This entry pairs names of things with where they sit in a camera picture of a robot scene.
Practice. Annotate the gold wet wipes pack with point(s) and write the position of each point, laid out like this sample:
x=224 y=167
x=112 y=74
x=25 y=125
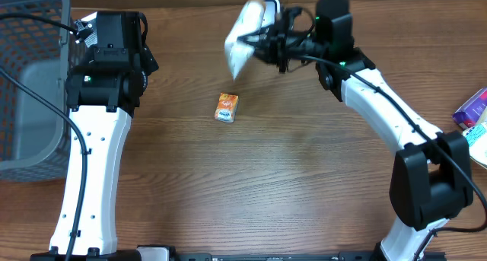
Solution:
x=477 y=140

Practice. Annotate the small orange box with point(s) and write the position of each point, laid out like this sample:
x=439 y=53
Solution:
x=226 y=108

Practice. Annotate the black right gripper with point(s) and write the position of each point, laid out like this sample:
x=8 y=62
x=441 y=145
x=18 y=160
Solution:
x=267 y=39

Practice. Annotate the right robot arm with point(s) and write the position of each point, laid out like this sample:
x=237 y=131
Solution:
x=431 y=180

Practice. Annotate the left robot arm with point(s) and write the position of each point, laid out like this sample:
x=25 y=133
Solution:
x=102 y=92

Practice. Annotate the red purple snack packet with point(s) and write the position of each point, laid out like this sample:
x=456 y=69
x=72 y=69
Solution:
x=469 y=113

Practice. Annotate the grey plastic mesh basket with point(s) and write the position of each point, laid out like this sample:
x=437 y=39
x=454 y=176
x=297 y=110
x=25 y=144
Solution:
x=35 y=141

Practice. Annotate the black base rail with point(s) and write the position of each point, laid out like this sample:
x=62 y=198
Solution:
x=170 y=254

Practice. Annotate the white barcode scanner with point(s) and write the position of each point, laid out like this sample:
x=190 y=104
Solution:
x=273 y=8

